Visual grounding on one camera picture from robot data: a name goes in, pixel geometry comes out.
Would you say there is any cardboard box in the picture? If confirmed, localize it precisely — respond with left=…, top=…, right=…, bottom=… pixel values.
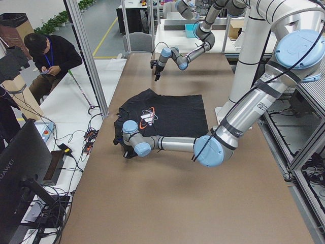
left=228, top=19, right=244, bottom=40

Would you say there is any black t-shirt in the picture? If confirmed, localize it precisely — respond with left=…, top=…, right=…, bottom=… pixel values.
left=113, top=89, right=208, bottom=158

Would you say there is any black Huawei monitor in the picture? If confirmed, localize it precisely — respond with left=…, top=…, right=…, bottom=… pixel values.
left=1, top=119, right=68, bottom=243

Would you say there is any light blue plastic box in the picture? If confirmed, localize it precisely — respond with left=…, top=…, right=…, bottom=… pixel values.
left=185, top=22, right=201, bottom=40

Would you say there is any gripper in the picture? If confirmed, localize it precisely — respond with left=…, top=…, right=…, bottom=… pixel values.
left=150, top=59, right=166, bottom=81

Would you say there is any seated person in black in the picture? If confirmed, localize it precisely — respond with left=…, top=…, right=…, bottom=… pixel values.
left=24, top=33, right=82, bottom=104

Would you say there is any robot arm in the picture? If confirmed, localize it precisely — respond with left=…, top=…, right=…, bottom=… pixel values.
left=150, top=1, right=247, bottom=81
left=122, top=1, right=324, bottom=167

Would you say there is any black power strip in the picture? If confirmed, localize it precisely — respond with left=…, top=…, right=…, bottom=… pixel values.
left=82, top=128, right=99, bottom=155

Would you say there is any reacher grabber tool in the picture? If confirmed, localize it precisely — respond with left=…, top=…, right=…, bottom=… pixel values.
left=68, top=70, right=99, bottom=115

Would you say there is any teach pendant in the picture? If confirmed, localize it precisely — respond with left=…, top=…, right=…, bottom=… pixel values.
left=35, top=122, right=54, bottom=143

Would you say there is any grey fabric chair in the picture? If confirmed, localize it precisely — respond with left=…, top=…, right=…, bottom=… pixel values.
left=129, top=33, right=153, bottom=53

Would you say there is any aluminium frame post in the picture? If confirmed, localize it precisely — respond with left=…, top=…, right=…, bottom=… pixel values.
left=63, top=0, right=109, bottom=118

